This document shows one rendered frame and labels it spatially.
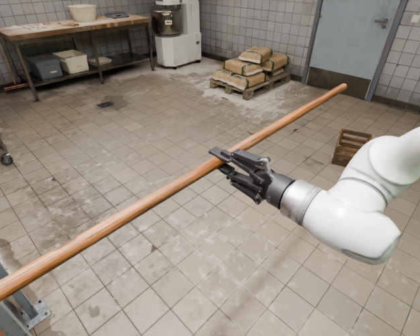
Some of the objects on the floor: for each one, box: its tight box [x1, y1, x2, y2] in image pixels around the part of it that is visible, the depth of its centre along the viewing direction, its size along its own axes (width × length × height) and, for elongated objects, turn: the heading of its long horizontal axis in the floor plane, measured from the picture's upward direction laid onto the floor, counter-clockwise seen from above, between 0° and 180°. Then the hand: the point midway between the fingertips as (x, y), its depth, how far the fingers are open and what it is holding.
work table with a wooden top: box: [0, 14, 154, 101], centre depth 461 cm, size 220×80×90 cm, turn 135°
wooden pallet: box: [209, 71, 291, 101], centre depth 460 cm, size 120×80×14 cm, turn 135°
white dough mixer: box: [149, 0, 201, 69], centre depth 519 cm, size 92×59×132 cm, turn 135°
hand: (221, 160), depth 72 cm, fingers closed on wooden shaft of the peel, 3 cm apart
